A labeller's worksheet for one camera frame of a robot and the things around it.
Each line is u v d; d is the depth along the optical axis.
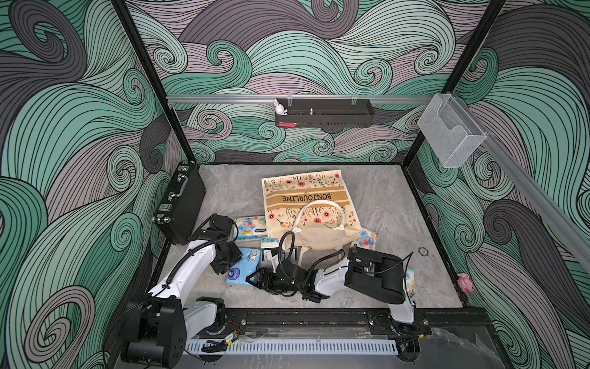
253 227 0.90
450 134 0.83
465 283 0.81
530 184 0.60
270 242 0.83
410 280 0.77
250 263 0.81
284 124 0.90
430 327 0.72
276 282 0.72
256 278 0.77
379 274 0.49
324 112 0.95
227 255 0.71
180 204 0.80
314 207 0.88
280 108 0.85
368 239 0.87
